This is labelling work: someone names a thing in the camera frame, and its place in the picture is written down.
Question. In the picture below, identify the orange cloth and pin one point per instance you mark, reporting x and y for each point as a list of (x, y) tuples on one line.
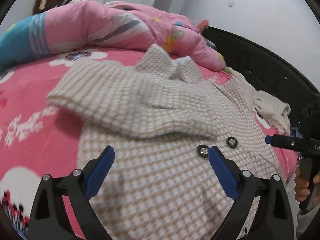
[(202, 25)]

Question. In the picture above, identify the black padded headboard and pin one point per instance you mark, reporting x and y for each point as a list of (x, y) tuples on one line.
[(262, 62)]

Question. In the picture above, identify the cream fluffy cloth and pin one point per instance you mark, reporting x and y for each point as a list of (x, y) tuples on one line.
[(272, 107)]

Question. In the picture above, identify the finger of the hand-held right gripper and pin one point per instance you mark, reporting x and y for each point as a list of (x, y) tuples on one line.
[(269, 139)]

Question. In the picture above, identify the dark cloth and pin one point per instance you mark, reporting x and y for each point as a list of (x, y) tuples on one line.
[(65, 0)]

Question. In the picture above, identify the beige houndstooth knit coat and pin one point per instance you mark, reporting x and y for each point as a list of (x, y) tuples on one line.
[(160, 120)]

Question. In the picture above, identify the plaid cloth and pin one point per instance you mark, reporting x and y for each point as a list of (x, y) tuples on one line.
[(210, 43)]

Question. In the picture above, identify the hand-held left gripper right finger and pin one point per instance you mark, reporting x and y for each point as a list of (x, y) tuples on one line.
[(222, 170)]

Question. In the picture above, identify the person's right hand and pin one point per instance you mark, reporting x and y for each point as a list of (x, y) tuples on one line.
[(301, 188)]

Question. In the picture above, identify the pink and blue quilt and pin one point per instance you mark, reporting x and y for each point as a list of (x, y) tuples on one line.
[(100, 22)]

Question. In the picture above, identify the small cream hanging item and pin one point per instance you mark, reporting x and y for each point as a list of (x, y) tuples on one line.
[(44, 1)]

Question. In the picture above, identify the pink floral bed sheet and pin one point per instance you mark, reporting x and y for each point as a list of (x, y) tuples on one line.
[(37, 100)]

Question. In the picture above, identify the person's right forearm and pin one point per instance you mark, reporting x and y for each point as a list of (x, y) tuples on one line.
[(303, 225)]

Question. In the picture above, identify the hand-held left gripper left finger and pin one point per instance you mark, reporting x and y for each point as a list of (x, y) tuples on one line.
[(101, 170)]

